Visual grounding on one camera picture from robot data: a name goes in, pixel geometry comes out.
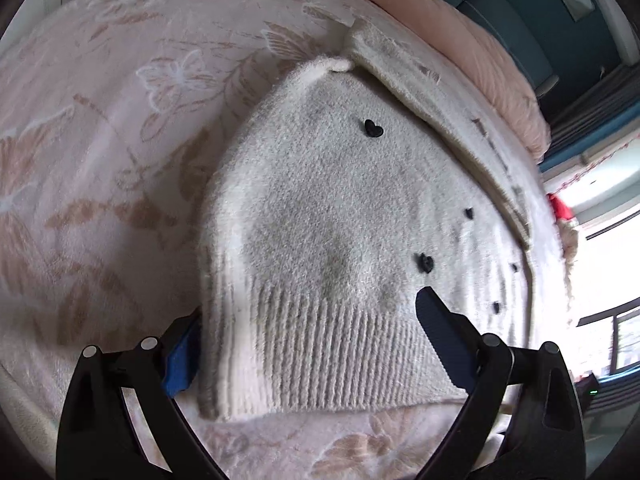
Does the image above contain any grey window curtain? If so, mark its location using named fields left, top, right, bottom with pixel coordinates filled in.
left=544, top=64, right=639, bottom=158

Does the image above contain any cream fuzzy knit sweater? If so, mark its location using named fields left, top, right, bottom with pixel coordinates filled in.
left=198, top=21, right=532, bottom=420

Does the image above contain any pink floral bed blanket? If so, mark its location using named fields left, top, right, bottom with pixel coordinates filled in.
left=1, top=0, right=572, bottom=474

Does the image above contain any teal upholstered headboard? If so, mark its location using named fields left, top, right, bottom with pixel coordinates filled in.
left=444, top=0, right=620, bottom=122

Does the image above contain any red cloth by window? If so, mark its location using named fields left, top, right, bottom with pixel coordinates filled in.
left=547, top=193, right=575, bottom=221

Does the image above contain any cream cloth by window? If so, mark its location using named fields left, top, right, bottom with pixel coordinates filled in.
left=556, top=218, right=580, bottom=298

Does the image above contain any pink folded duvet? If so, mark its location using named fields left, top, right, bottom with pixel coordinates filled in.
left=370, top=0, right=551, bottom=162

